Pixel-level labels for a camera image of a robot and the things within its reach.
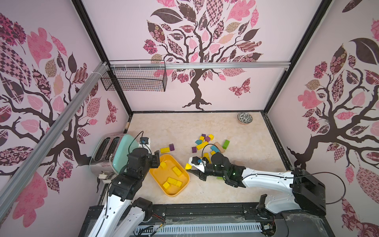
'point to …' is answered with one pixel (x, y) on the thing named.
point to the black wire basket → (139, 75)
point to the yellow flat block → (165, 150)
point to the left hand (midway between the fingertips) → (154, 155)
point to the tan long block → (221, 149)
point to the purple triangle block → (171, 147)
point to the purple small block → (194, 149)
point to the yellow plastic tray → (170, 175)
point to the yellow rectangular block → (176, 170)
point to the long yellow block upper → (201, 145)
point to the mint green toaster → (110, 153)
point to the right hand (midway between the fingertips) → (189, 164)
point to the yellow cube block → (188, 166)
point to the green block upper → (226, 144)
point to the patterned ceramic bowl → (245, 118)
